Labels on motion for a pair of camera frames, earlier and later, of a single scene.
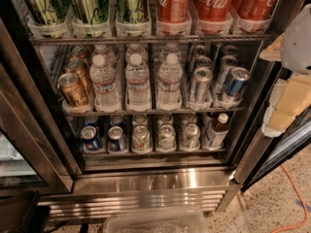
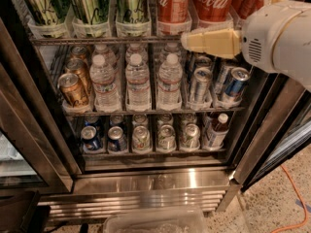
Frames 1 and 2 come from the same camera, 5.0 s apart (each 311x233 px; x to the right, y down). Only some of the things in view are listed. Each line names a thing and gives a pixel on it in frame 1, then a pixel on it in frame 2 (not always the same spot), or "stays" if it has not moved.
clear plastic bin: (191, 221) stays
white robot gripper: (297, 46) → (261, 33)
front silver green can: (141, 141) stays
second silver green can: (166, 137) stays
